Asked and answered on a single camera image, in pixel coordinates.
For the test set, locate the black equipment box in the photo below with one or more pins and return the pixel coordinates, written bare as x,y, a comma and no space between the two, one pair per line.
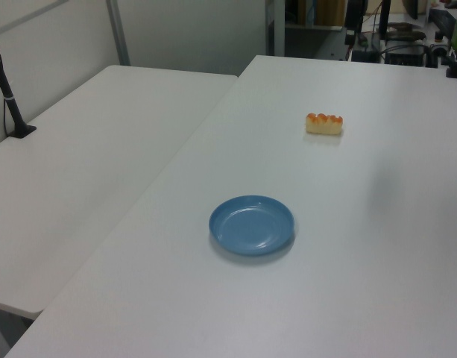
405,55

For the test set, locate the black clamp mount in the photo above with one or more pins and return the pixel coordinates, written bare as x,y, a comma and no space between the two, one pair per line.
455,65

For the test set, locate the dark brown flat object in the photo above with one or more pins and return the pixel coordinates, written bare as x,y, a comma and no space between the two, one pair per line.
405,34

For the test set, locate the grey metal shelf frame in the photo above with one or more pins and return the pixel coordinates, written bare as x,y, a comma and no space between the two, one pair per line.
276,30

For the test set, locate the brown cardboard box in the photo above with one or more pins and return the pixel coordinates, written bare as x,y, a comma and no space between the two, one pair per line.
321,13

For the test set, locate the grey metal partition post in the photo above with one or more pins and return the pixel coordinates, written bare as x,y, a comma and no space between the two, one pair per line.
120,37

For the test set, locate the black camera stand pole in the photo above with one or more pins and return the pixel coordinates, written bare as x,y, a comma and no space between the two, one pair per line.
11,106

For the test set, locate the orange glazed bread loaf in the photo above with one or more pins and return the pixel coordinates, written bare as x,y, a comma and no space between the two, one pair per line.
323,127

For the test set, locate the blue round plate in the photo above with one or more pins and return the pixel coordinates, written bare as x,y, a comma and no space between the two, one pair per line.
250,227

